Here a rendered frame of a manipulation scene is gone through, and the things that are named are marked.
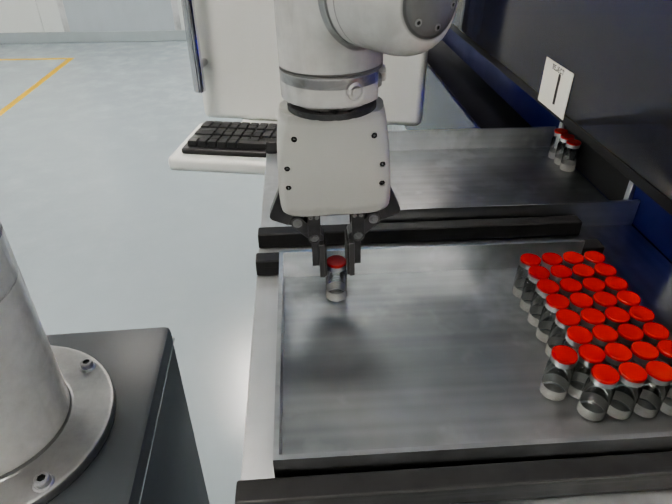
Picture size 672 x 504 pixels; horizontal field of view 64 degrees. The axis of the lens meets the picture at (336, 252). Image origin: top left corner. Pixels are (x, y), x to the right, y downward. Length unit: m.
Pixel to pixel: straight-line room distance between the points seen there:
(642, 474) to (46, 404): 0.45
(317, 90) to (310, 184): 0.09
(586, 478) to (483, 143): 0.63
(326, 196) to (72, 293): 1.81
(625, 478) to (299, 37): 0.39
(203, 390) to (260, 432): 1.26
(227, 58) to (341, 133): 0.83
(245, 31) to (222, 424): 1.02
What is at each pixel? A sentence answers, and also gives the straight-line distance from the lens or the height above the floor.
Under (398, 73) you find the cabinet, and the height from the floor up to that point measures 0.92.
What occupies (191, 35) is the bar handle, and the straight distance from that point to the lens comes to 1.21.
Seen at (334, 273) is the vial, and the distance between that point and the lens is 0.55.
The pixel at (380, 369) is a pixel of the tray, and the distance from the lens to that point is 0.50.
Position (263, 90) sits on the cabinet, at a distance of 1.26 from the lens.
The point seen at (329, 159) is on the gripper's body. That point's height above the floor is 1.05.
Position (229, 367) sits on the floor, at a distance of 1.76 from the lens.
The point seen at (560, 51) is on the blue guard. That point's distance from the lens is 0.81.
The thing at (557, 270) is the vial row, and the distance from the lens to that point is 0.58.
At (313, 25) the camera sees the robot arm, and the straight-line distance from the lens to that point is 0.41.
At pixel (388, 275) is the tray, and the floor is 0.88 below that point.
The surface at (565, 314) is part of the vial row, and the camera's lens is 0.52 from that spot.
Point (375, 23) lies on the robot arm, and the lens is 0.36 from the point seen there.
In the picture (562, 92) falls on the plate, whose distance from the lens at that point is 0.79.
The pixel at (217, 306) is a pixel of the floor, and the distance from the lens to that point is 1.99.
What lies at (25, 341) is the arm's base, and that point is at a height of 0.97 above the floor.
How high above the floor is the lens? 1.24
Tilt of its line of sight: 34 degrees down
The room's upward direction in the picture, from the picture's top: straight up
